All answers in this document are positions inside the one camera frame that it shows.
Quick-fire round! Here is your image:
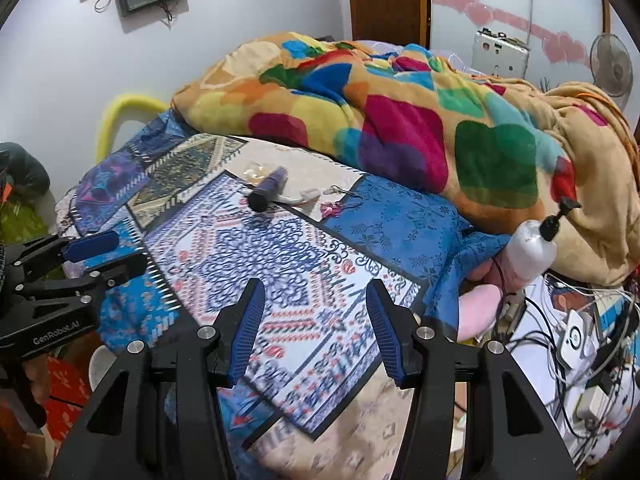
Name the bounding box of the blue patchwork quilt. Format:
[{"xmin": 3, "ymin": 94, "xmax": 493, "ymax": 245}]
[{"xmin": 55, "ymin": 110, "xmax": 512, "ymax": 442}]

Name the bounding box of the colourful heart print blanket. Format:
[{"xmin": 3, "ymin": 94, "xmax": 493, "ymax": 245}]
[{"xmin": 170, "ymin": 32, "xmax": 640, "ymax": 287}]

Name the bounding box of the clear plastic wrapper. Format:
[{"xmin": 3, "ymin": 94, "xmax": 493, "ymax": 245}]
[{"xmin": 241, "ymin": 159, "xmax": 268, "ymax": 183}]

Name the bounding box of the small white cabinet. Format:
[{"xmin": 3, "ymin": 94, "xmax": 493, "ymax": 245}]
[{"xmin": 472, "ymin": 27, "xmax": 531, "ymax": 82}]

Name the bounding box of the brown wooden door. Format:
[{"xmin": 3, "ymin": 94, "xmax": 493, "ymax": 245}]
[{"xmin": 346, "ymin": 0, "xmax": 429, "ymax": 47}]

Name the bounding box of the white charger plug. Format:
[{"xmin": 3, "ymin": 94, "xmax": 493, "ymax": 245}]
[{"xmin": 556, "ymin": 309, "xmax": 597, "ymax": 369}]

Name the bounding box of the purple tube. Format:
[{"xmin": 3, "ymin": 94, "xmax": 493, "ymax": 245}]
[{"xmin": 247, "ymin": 165, "xmax": 289, "ymax": 213}]

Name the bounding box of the white plastic strip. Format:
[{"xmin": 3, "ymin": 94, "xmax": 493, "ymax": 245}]
[{"xmin": 272, "ymin": 187, "xmax": 322, "ymax": 207}]

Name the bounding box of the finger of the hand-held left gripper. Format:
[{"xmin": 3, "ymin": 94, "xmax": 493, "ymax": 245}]
[
  {"xmin": 14, "ymin": 252, "xmax": 147, "ymax": 312},
  {"xmin": 4, "ymin": 231, "xmax": 120, "ymax": 282}
]

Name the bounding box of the wooden wardrobe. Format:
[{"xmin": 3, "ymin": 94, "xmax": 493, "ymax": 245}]
[{"xmin": 420, "ymin": 0, "xmax": 614, "ymax": 50}]

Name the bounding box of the pink soft cloth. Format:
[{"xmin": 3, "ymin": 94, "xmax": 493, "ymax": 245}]
[{"xmin": 456, "ymin": 260, "xmax": 507, "ymax": 342}]

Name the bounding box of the yellow foam tube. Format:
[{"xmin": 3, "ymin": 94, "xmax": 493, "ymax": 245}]
[{"xmin": 97, "ymin": 93, "xmax": 171, "ymax": 166}]

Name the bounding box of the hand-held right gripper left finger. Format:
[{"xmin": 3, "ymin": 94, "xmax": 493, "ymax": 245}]
[{"xmin": 50, "ymin": 277, "xmax": 266, "ymax": 480}]

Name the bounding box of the white standing fan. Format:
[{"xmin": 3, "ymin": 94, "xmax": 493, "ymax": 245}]
[{"xmin": 588, "ymin": 32, "xmax": 634, "ymax": 112}]

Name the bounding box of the tangle of charger cables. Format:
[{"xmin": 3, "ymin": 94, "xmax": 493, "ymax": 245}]
[{"xmin": 480, "ymin": 270, "xmax": 637, "ymax": 463}]

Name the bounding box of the white pump bottle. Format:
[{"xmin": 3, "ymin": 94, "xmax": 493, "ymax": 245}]
[{"xmin": 499, "ymin": 197, "xmax": 582, "ymax": 292}]

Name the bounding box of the dark grey bag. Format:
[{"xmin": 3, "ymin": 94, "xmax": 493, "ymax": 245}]
[{"xmin": 0, "ymin": 142, "xmax": 52, "ymax": 197}]

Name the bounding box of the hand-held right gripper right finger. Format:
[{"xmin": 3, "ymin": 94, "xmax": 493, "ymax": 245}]
[{"xmin": 365, "ymin": 279, "xmax": 577, "ymax": 480}]

